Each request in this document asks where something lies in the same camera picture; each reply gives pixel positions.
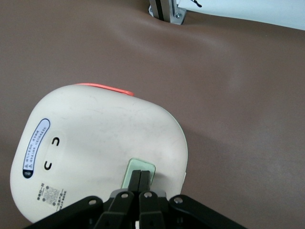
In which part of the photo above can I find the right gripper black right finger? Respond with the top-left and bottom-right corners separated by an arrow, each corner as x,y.
139,170 -> 248,229

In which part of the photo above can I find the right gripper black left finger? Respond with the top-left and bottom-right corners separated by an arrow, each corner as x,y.
23,169 -> 142,229

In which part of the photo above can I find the cream and green rice cooker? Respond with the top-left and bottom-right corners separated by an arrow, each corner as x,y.
10,83 -> 189,226

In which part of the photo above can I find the aluminium camera post with bracket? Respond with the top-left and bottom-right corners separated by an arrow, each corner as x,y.
148,0 -> 187,25

